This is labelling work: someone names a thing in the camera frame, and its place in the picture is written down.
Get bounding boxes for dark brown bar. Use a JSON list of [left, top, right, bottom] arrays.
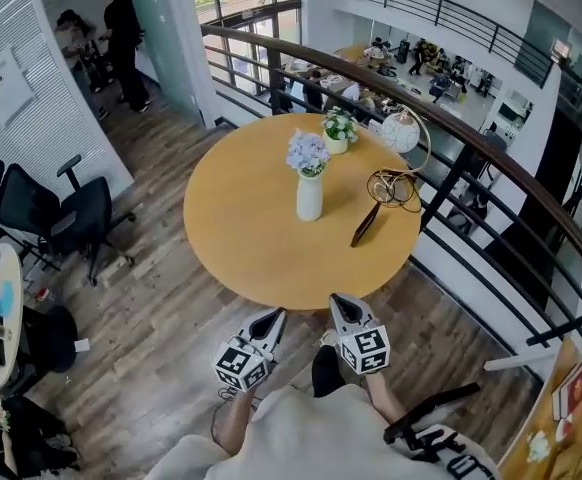
[[382, 381, 483, 445]]

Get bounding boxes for person's black trouser leg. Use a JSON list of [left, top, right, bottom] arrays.
[[311, 344, 348, 400]]

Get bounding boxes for black cable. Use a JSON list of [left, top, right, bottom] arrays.
[[209, 386, 253, 445]]

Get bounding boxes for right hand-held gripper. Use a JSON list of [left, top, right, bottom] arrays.
[[328, 292, 391, 375]]

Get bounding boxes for red book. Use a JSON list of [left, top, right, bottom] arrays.
[[550, 361, 582, 420]]

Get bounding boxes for person's left forearm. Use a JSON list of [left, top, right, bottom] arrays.
[[213, 387, 258, 457]]

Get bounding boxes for white window blinds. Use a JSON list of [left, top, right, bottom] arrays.
[[0, 0, 136, 220]]

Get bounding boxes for white ribbed vase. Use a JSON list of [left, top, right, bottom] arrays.
[[296, 170, 326, 222]]

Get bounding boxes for person's right forearm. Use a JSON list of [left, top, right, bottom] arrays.
[[363, 370, 408, 425]]

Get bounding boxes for black metal balcony railing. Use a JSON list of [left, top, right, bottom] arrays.
[[336, 0, 556, 90]]

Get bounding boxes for black office chair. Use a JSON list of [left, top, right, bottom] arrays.
[[0, 154, 138, 287]]

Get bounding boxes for frosted glass partition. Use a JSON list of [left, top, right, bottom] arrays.
[[122, 0, 208, 125]]

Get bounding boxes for white globe lamp, gold stand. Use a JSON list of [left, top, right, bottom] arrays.
[[366, 104, 433, 215]]

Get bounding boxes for pale blue flowers bunch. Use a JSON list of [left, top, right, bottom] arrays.
[[285, 128, 332, 179]]

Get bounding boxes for wooden sideboard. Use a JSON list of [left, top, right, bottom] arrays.
[[497, 336, 582, 480]]

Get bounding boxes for dark wood and metal railing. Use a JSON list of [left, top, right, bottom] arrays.
[[200, 23, 582, 350]]

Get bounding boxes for blue cloth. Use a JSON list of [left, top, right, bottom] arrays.
[[0, 279, 17, 320]]

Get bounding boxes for black stool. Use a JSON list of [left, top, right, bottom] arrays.
[[19, 304, 80, 375]]

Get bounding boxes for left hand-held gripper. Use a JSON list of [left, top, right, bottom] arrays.
[[211, 306, 287, 393]]

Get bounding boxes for white notice sheet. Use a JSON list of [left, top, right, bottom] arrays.
[[0, 44, 38, 130]]

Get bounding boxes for person's white shirt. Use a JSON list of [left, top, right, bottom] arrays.
[[143, 381, 498, 480]]

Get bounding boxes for red and white ornament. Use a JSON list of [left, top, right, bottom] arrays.
[[554, 414, 575, 442]]

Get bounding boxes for round wooden table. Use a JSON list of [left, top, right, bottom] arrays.
[[182, 112, 423, 312]]

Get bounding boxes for black picture frame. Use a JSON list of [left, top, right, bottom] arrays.
[[349, 202, 384, 249]]

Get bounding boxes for potted plant in cream pot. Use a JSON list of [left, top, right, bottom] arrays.
[[321, 106, 360, 156]]

